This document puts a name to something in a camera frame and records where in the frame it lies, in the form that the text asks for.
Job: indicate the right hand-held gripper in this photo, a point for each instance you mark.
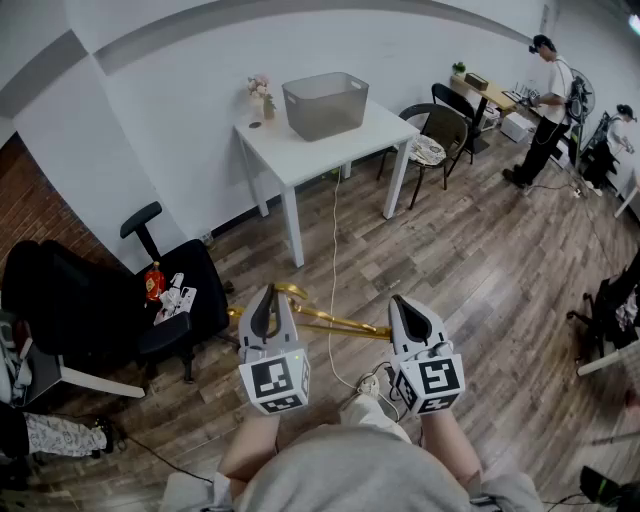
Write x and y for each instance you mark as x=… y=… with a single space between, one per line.
x=432 y=380

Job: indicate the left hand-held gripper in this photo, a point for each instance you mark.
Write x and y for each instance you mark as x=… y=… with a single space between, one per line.
x=272 y=380

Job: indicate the golden wooden hanger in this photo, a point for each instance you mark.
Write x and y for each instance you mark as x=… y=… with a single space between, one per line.
x=340 y=322

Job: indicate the grey plastic basket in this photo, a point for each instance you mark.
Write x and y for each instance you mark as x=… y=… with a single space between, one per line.
x=325 y=107

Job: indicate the person's left forearm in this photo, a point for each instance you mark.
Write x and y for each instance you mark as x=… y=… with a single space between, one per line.
x=250 y=445

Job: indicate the person's right forearm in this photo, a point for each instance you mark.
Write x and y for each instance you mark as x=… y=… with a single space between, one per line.
x=450 y=445

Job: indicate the person's beige shoe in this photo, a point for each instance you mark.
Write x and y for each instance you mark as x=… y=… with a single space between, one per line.
x=369 y=385

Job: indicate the person's beige trouser leg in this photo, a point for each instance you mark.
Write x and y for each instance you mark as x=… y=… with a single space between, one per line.
x=367 y=412

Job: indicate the white clutter on chair seat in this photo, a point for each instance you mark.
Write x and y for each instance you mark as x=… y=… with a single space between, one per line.
x=175 y=300

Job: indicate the small grey floor cup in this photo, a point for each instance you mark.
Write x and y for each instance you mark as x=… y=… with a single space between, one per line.
x=208 y=239

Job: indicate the red bottle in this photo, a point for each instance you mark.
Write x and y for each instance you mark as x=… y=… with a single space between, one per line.
x=154 y=285

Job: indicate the person's beige shirt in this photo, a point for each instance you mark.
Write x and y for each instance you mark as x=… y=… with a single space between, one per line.
x=350 y=475

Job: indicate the patterned seat cushion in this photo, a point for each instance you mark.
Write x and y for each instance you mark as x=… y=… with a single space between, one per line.
x=426 y=149

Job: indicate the white table with slanted leg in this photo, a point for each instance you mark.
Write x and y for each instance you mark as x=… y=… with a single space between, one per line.
x=95 y=382

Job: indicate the white square table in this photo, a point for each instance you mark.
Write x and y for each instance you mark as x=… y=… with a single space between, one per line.
x=330 y=150

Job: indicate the black office chair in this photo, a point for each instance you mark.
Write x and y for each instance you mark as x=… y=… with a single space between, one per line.
x=75 y=300

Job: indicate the black swivel chair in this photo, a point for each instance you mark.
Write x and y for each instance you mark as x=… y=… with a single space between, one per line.
x=615 y=310

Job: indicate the dark wicker round chair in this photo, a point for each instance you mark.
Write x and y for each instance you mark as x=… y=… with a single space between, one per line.
x=445 y=125

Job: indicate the patterned grey cloth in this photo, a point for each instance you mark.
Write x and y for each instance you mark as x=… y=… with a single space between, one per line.
x=65 y=437

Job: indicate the black folding chair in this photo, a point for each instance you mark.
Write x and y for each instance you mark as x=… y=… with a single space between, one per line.
x=452 y=97

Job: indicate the pink flowers in vase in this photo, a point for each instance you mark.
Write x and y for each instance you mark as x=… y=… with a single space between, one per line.
x=260 y=90

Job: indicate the light wooden desk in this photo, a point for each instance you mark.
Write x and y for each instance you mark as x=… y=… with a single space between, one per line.
x=492 y=95

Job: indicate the small green potted plant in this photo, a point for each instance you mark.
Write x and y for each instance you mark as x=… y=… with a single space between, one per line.
x=459 y=67

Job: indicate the black standing fan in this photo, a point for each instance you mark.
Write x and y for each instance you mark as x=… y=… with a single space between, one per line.
x=582 y=92

